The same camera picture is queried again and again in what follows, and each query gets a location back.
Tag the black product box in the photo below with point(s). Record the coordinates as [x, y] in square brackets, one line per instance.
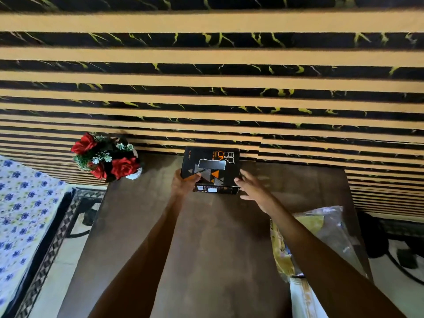
[210, 169]

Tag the white flower vase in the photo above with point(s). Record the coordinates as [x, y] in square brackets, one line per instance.
[134, 174]

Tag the person's right thumb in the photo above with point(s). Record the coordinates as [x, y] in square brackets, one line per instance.
[241, 182]

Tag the person's left thumb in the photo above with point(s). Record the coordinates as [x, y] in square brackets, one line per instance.
[193, 177]

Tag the person's left forearm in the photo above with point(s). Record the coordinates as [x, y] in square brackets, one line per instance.
[142, 261]

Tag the blue floral bedsheet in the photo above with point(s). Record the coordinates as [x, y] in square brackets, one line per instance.
[20, 221]

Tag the person's right forearm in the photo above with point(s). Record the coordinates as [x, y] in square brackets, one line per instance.
[328, 268]

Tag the clear plastic bag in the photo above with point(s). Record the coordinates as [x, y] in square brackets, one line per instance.
[323, 241]

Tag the person's right hand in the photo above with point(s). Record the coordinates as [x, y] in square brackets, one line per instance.
[256, 190]

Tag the yellow patterned cloth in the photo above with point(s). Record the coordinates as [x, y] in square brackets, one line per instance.
[303, 299]

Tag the red rose flower arrangement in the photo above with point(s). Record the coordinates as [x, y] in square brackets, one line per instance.
[102, 157]

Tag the person's left hand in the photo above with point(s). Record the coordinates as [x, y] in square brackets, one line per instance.
[180, 187]

